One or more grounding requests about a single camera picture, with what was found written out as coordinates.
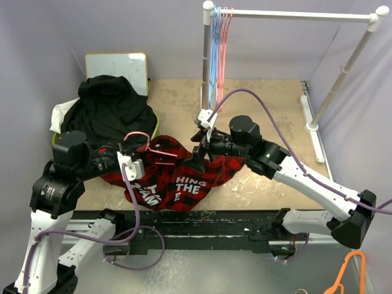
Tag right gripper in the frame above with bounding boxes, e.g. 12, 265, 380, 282
182, 124, 249, 173

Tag single pink hanger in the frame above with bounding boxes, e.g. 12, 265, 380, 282
123, 131, 180, 167

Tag red black plaid shirt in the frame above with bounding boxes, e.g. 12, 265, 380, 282
99, 134, 247, 213

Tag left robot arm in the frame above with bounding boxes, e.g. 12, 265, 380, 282
3, 130, 145, 293

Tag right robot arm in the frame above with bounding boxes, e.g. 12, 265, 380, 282
183, 110, 376, 249

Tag orange hanger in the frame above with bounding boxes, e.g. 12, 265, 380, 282
321, 250, 367, 294

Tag black garment pile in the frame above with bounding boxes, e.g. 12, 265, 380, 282
61, 75, 157, 149

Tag green laundry basket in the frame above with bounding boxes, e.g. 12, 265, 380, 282
51, 111, 160, 145

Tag white whiteboard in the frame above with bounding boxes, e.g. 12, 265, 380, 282
85, 52, 149, 96

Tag pink hangers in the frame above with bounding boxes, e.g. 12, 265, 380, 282
216, 7, 233, 103

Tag blue hangers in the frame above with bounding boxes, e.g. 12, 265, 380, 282
208, 6, 221, 109

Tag white clothes rack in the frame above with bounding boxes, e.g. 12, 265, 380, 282
197, 0, 390, 164

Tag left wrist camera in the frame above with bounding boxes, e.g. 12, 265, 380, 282
116, 151, 145, 181

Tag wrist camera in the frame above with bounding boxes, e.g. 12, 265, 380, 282
116, 151, 145, 181
195, 109, 217, 142

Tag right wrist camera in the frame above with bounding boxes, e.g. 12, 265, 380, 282
195, 109, 217, 142

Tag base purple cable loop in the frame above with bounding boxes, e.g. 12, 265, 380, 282
102, 226, 165, 270

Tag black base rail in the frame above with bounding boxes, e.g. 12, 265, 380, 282
70, 209, 307, 255

